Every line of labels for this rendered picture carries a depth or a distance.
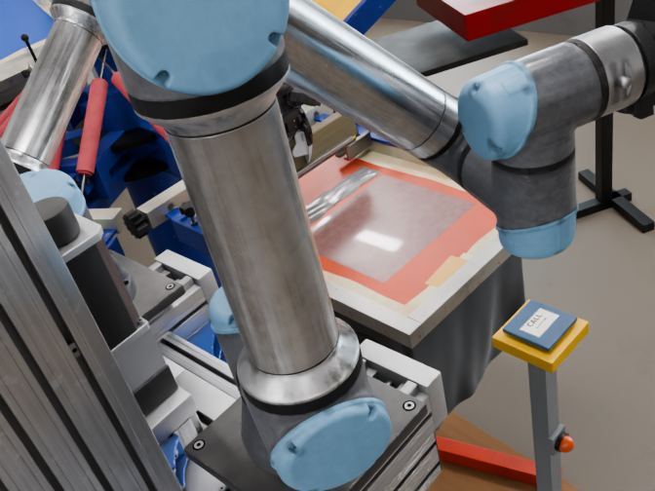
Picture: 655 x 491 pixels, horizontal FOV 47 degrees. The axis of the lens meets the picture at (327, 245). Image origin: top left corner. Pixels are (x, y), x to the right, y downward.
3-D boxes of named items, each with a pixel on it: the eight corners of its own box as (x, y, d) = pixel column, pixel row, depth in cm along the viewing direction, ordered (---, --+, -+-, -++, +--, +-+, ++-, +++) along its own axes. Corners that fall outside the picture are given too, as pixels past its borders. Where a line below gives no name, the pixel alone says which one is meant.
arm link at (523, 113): (456, 151, 70) (445, 67, 65) (555, 112, 73) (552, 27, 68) (503, 186, 64) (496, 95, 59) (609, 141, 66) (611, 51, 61)
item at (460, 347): (532, 336, 200) (522, 204, 175) (427, 448, 178) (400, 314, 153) (521, 332, 202) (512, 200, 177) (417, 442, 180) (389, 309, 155)
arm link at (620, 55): (551, 33, 68) (610, 45, 61) (593, 18, 69) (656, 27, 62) (559, 110, 72) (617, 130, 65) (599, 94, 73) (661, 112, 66)
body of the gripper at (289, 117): (265, 136, 182) (252, 92, 175) (290, 121, 186) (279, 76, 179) (286, 143, 177) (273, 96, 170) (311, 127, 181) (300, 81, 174)
